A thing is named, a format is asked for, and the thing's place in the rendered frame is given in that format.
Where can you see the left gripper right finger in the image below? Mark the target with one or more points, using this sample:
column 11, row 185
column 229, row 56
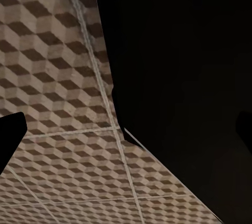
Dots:
column 244, row 129

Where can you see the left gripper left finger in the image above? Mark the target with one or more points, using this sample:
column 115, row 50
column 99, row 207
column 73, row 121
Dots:
column 13, row 128

